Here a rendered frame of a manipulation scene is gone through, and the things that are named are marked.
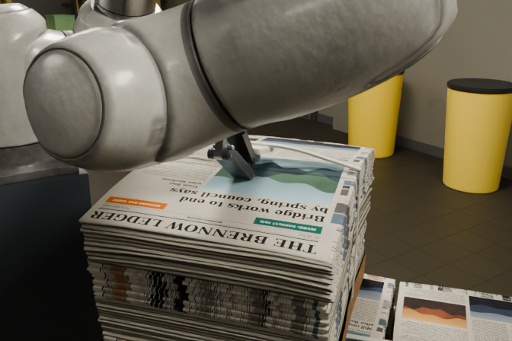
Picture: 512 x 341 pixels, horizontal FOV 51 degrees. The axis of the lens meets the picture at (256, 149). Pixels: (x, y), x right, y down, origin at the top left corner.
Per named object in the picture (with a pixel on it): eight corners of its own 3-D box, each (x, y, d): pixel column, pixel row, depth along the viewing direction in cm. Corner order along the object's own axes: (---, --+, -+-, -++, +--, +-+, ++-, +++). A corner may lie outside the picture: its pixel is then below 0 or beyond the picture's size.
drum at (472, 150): (517, 187, 369) (532, 84, 348) (478, 200, 345) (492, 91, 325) (462, 170, 403) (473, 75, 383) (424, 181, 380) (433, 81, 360)
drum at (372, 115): (410, 154, 444) (417, 68, 424) (370, 163, 420) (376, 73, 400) (371, 141, 479) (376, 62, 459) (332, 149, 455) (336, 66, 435)
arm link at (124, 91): (145, 173, 49) (275, 128, 45) (21, 209, 35) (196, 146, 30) (107, 62, 50) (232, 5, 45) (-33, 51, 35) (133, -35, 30)
